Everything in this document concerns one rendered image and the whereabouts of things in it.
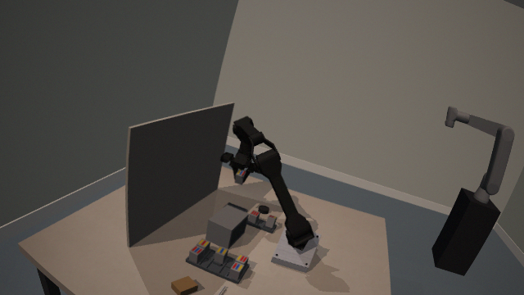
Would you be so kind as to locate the brown box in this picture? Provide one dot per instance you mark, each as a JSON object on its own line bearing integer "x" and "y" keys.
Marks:
{"x": 184, "y": 286}

